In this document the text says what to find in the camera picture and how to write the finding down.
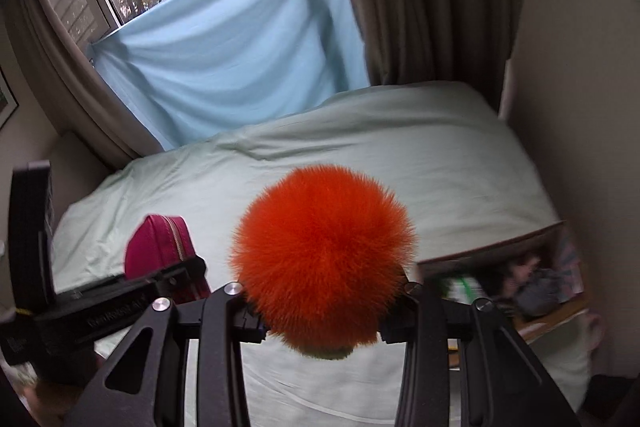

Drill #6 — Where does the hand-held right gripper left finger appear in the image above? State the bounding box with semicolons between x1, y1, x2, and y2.
64;282;268;427

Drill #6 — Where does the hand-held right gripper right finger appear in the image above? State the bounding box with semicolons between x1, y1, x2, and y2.
379;281;582;427

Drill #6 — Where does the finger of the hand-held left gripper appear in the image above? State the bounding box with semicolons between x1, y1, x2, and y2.
150;254;209;309

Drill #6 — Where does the pink zip pouch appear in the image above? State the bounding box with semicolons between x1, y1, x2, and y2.
124;214;212;303

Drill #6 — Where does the green wipes packet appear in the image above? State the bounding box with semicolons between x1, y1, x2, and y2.
446;274;484;304

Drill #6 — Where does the dusty pink sock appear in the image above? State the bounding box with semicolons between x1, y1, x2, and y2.
501;253;542;289

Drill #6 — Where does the grey sock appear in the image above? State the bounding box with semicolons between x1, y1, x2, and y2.
515;268;567;316

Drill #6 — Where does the orange pom-pom toy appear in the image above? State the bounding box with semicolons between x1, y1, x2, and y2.
231;164;419;361

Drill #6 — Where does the patterned cardboard box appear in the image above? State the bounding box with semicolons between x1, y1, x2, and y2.
417;221;609;371

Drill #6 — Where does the person's left hand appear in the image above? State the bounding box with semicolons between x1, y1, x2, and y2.
27;374;98;425

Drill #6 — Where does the beige padded headboard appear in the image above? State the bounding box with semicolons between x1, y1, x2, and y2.
0;129;117;258

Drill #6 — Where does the bed with pale green sheet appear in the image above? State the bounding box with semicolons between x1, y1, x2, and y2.
50;79;603;427

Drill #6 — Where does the light blue hanging cloth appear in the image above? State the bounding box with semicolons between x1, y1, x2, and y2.
89;0;372;154

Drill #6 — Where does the framed wall poster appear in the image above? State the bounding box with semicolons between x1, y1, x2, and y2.
0;66;21;128

